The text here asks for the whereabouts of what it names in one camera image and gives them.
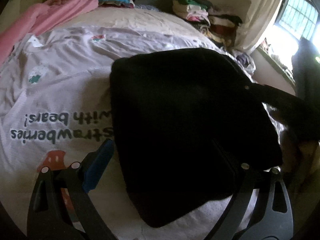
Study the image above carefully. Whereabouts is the barred window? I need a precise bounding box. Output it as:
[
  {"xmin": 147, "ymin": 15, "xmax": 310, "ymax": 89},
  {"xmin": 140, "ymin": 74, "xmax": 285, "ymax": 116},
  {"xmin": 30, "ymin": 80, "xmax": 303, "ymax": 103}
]
[{"xmin": 275, "ymin": 0, "xmax": 319, "ymax": 41}]

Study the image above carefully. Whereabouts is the mixed folded clothes pile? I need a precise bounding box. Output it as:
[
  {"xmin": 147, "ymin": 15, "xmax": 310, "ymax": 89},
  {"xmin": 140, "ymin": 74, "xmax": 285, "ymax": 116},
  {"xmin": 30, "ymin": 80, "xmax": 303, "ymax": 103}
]
[{"xmin": 172, "ymin": 0, "xmax": 242, "ymax": 49}]

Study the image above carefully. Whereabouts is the pink quilt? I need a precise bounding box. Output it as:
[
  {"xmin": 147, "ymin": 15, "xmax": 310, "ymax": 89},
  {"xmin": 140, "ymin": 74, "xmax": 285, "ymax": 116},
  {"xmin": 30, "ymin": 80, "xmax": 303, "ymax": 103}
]
[{"xmin": 1, "ymin": 0, "xmax": 98, "ymax": 63}]

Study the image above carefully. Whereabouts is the black printed t-shirt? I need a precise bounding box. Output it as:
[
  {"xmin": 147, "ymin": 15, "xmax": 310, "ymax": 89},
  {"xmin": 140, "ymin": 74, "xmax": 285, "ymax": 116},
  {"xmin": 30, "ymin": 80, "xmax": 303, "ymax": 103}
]
[{"xmin": 110, "ymin": 48, "xmax": 282, "ymax": 228}]

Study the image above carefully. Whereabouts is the cream curtain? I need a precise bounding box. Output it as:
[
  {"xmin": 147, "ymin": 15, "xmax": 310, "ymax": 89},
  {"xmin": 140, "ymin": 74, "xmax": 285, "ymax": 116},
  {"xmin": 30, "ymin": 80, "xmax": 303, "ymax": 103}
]
[{"xmin": 235, "ymin": 0, "xmax": 282, "ymax": 54}]

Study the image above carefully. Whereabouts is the light printed bed sheet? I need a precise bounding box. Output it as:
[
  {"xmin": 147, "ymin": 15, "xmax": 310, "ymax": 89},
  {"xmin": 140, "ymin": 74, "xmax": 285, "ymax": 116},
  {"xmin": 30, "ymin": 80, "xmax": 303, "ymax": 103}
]
[{"xmin": 0, "ymin": 4, "xmax": 288, "ymax": 240}]

